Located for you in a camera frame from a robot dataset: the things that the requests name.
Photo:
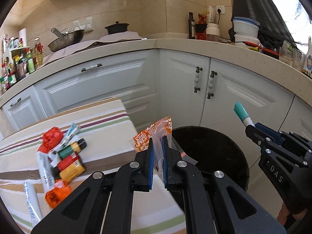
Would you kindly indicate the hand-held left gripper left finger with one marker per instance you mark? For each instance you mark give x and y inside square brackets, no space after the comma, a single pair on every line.
[150,160]

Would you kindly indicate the black round trash bin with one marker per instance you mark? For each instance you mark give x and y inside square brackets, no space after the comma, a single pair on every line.
[214,146]

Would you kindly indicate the blue white sachet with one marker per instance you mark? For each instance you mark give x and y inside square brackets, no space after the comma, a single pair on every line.
[72,132]

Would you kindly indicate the white wall socket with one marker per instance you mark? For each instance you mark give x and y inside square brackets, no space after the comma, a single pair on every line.
[220,9]

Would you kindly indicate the black lidded pot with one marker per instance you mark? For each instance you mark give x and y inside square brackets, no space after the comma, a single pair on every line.
[117,28]

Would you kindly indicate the stack of white containers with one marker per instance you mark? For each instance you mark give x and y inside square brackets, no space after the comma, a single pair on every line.
[246,30]

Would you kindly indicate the white cabinet drawer front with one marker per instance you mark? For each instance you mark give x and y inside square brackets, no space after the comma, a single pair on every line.
[109,82]

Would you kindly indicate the dark mesh curtain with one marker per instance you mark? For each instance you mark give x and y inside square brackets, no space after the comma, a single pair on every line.
[253,2]

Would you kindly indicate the cluster of condiment bottles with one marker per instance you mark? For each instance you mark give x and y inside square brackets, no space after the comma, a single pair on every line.
[22,65]

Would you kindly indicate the person's right hand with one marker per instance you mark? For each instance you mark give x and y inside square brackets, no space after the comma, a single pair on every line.
[284,212]

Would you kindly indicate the paper towel roll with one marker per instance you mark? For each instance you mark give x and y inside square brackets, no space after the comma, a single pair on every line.
[23,36]

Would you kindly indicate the white packet with green print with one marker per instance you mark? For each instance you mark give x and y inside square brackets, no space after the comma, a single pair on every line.
[31,202]

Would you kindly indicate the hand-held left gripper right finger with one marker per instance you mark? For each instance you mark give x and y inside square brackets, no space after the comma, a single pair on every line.
[165,160]

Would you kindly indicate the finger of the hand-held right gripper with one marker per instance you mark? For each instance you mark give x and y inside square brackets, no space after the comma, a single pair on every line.
[253,134]
[265,129]

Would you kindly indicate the white plastic bottle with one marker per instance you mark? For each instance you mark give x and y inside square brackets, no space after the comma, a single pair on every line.
[309,58]

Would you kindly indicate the silver foil wrapper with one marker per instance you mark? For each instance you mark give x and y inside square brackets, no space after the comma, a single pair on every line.
[45,170]

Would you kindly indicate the orange crumpled wrapper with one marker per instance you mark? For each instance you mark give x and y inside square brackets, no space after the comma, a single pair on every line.
[57,194]

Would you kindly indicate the orange white snack packet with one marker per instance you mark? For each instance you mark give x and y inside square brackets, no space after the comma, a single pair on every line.
[159,129]

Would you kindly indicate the dark glass bottle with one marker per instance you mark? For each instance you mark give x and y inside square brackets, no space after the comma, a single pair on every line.
[191,26]

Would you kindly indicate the white plastic pouch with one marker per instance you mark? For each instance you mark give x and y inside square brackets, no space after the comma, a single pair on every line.
[211,14]

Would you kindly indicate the steel wok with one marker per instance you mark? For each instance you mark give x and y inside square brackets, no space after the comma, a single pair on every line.
[68,40]

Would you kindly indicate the grey stove cover paper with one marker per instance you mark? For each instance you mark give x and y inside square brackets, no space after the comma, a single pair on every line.
[80,49]

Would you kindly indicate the clear glass cup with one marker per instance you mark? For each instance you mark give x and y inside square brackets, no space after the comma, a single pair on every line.
[285,53]
[298,59]

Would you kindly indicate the red plastic bag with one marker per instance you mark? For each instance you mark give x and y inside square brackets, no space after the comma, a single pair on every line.
[51,137]

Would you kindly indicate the white cabinet door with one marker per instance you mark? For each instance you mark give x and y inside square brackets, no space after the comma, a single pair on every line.
[302,117]
[243,97]
[24,112]
[178,90]

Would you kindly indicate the striped tablecloth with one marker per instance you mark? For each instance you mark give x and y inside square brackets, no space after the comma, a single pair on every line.
[102,131]

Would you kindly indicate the white lidded jar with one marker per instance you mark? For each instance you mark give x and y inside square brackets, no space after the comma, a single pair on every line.
[212,33]

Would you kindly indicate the teal white tube packet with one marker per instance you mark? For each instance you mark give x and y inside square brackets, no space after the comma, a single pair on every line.
[242,112]

